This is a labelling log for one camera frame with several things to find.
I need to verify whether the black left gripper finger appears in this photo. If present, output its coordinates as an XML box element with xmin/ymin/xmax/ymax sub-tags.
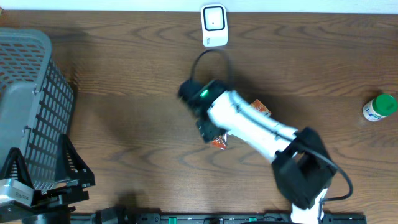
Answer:
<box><xmin>55</xmin><ymin>134</ymin><xmax>95</xmax><ymax>188</ymax></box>
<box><xmin>1</xmin><ymin>147</ymin><xmax>34</xmax><ymax>189</ymax></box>

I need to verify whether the red Top snack packet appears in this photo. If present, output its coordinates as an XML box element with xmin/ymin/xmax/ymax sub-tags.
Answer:
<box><xmin>211</xmin><ymin>133</ymin><xmax>228</xmax><ymax>150</ymax></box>

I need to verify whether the orange small carton box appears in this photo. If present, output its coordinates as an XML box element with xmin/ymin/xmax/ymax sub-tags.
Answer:
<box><xmin>251</xmin><ymin>99</ymin><xmax>272</xmax><ymax>116</ymax></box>

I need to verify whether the green lid cup container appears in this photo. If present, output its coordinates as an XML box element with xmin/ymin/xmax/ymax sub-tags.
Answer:
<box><xmin>362</xmin><ymin>94</ymin><xmax>397</xmax><ymax>122</ymax></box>

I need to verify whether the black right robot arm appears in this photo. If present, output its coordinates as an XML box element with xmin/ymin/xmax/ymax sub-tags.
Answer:
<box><xmin>178</xmin><ymin>79</ymin><xmax>337</xmax><ymax>223</ymax></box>

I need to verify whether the white barcode scanner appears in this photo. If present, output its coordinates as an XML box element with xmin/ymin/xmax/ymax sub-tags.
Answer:
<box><xmin>200</xmin><ymin>4</ymin><xmax>229</xmax><ymax>47</ymax></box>

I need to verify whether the dark grey plastic basket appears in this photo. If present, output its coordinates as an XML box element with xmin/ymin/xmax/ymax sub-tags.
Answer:
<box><xmin>1</xmin><ymin>27</ymin><xmax>75</xmax><ymax>190</ymax></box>

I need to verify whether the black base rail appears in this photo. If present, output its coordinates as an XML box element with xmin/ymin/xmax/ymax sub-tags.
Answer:
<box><xmin>71</xmin><ymin>212</ymin><xmax>368</xmax><ymax>224</ymax></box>

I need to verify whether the black camera cable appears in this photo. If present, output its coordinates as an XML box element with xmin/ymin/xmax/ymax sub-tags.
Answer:
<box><xmin>189</xmin><ymin>49</ymin><xmax>354</xmax><ymax>203</ymax></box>

